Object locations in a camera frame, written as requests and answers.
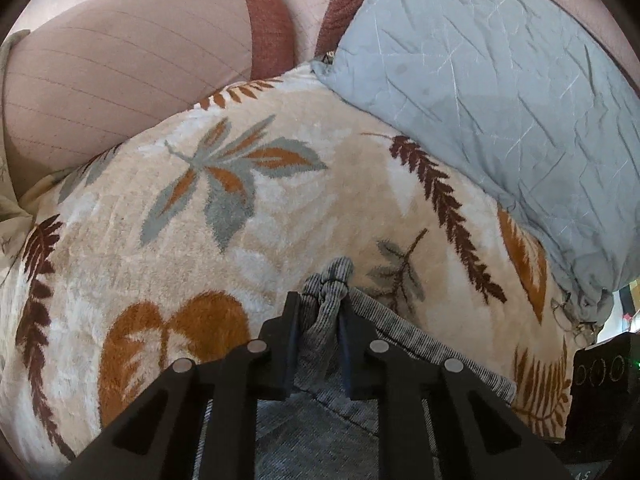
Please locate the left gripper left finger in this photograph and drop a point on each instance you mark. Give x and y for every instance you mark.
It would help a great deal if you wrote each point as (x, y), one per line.
(199, 421)

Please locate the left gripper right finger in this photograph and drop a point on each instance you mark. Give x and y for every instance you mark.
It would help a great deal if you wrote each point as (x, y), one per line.
(436, 421)

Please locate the eyeglasses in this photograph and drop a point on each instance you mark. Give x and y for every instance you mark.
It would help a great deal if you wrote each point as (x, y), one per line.
(584, 334)

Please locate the blue denim pants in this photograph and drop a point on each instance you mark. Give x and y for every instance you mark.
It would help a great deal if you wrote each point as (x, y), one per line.
(340, 374)

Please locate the pink bolster cushion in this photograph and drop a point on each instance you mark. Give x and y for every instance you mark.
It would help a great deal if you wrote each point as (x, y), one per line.
(106, 70)

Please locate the light blue pillow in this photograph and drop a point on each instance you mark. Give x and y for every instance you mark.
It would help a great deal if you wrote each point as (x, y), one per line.
(519, 98)

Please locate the leaf pattern bed blanket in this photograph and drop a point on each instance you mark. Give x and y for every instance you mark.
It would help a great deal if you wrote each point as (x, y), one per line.
(182, 241)

